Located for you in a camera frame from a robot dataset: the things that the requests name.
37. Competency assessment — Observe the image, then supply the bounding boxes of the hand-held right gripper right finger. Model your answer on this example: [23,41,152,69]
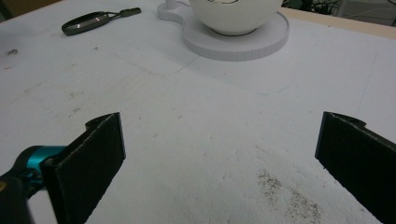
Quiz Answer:
[314,111,396,224]

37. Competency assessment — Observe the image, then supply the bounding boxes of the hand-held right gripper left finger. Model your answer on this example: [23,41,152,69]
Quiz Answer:
[40,112,127,224]

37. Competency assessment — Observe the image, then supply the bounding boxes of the dark metal key fob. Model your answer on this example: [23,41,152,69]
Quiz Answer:
[61,7,142,36]

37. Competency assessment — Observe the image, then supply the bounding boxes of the white round stand base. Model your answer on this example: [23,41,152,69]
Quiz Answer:
[156,0,290,62]

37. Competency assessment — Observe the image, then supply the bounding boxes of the white round bowl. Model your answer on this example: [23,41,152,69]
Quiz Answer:
[189,0,284,36]

